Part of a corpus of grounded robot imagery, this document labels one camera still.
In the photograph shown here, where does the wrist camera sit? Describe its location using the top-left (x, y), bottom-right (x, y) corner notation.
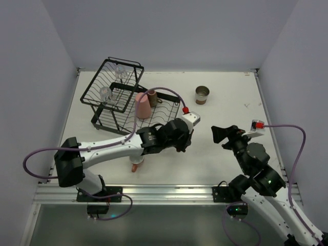
top-left (242, 119), bottom-right (265, 138)
top-left (181, 112), bottom-right (200, 132)

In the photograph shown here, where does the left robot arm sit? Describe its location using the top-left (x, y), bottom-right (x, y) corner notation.
top-left (54, 118), bottom-right (195, 196)

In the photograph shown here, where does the aluminium mounting rail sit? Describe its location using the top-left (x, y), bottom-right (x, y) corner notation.
top-left (19, 183), bottom-right (303, 246)

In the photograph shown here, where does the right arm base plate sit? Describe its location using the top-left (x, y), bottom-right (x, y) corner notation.
top-left (212, 186), bottom-right (258, 203)

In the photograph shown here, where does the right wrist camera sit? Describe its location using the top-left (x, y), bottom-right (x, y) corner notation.
top-left (242, 119), bottom-right (265, 138)

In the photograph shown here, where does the brown mug with handle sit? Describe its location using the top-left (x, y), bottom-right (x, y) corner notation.
top-left (147, 90), bottom-right (162, 108)

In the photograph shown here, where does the tall pink cup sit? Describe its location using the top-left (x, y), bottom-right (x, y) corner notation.
top-left (135, 93), bottom-right (151, 119)

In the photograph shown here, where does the control box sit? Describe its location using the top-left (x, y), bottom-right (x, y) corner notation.
top-left (87, 204), bottom-right (109, 217)
top-left (227, 204), bottom-right (249, 219)

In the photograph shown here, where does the black wire dish rack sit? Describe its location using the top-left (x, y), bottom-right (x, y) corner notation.
top-left (80, 57), bottom-right (180, 135)

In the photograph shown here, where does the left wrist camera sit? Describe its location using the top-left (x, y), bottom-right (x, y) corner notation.
top-left (181, 112), bottom-right (200, 132)

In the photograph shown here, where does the clear glass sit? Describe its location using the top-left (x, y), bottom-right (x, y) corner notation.
top-left (99, 87), bottom-right (114, 103)
top-left (114, 64), bottom-right (128, 79)

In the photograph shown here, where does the clear glass near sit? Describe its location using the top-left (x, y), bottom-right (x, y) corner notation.
top-left (99, 87), bottom-right (114, 103)

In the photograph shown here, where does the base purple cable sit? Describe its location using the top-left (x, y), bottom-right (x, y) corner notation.
top-left (221, 202), bottom-right (262, 244)
top-left (89, 193), bottom-right (133, 221)

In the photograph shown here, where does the clear glass far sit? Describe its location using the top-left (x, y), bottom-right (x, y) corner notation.
top-left (114, 64), bottom-right (128, 79)

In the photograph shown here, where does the left control box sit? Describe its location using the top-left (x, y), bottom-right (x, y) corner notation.
top-left (87, 204), bottom-right (109, 217)

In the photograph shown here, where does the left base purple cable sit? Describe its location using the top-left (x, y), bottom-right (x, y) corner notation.
top-left (89, 193), bottom-right (133, 221)

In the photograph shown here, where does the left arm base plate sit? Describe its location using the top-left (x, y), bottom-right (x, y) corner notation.
top-left (76, 186), bottom-right (123, 203)

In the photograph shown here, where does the pink mug white inside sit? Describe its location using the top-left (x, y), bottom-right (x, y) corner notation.
top-left (129, 156), bottom-right (145, 173)

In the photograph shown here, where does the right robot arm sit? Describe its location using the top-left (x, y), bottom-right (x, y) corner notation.
top-left (211, 120), bottom-right (327, 245)

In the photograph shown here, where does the white and brown cup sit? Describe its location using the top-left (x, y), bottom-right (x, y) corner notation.
top-left (195, 86), bottom-right (210, 105)

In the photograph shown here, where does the right control box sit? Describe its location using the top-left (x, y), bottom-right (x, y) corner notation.
top-left (227, 204), bottom-right (249, 219)

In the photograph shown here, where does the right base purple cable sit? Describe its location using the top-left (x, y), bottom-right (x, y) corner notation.
top-left (221, 202), bottom-right (262, 244)

